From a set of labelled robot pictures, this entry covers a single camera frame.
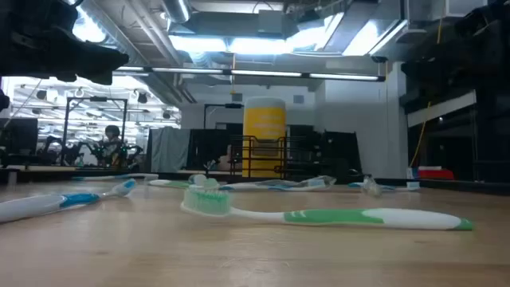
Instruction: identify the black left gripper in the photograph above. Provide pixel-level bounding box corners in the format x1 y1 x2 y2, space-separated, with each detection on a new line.
0 0 131 85

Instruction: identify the blue and white toothbrush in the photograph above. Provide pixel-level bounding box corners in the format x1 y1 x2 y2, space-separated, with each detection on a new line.
347 175 422 199
71 173 159 182
0 178 138 224
218 175 337 192

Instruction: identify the yellow hanging cable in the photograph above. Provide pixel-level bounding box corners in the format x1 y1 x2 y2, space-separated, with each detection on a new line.
410 18 444 168

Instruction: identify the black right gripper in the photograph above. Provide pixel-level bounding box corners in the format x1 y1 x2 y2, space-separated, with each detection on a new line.
400 2 510 87

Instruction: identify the black wire rack holder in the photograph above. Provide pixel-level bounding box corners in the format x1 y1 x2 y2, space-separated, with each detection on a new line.
229 135 302 179

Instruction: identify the red box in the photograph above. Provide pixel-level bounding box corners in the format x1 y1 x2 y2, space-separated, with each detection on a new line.
418 168 456 181

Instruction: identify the grey ceiling box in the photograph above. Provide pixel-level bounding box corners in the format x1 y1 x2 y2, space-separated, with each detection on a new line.
257 10 284 35

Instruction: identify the round silver ventilation duct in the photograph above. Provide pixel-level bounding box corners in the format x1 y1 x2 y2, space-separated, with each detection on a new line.
161 0 192 24

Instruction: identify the green and white toothbrush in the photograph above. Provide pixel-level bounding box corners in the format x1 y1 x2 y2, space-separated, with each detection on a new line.
179 187 475 231
147 177 220 191

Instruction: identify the grey cloth cover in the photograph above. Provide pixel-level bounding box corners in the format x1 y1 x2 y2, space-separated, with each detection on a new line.
149 126 191 173

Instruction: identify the black background rig frame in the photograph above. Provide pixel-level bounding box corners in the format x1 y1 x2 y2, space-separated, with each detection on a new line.
61 96 129 167
203 102 245 132

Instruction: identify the black partition panel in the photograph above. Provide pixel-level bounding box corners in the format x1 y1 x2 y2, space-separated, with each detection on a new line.
320 130 363 179
186 128 231 171

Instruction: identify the yellow canister white lid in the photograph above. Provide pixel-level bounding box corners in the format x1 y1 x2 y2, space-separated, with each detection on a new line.
242 96 287 179

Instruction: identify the long light bar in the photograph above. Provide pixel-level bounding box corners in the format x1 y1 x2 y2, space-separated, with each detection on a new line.
113 65 386 83

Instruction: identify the person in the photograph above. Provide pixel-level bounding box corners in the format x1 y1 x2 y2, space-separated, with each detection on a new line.
101 124 124 167
222 143 236 171

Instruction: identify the black aluminium table frame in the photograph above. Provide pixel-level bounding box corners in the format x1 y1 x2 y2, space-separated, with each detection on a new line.
0 166 510 196

